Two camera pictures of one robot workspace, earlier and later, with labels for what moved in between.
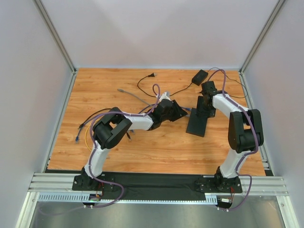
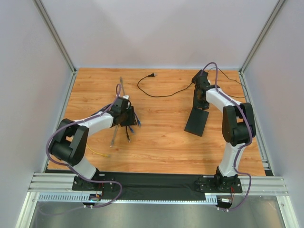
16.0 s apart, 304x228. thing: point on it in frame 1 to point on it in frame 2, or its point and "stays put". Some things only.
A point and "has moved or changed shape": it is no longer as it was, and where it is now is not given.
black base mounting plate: x=156 y=185 stays put
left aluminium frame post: x=56 y=36 stays put
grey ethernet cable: x=122 y=90 to x=117 y=130
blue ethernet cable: x=77 y=137 has moved or changed shape
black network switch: x=196 y=125 stays put
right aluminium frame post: x=262 y=34 stays put
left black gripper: x=173 y=110 to x=130 y=116
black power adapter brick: x=199 y=77 stays put
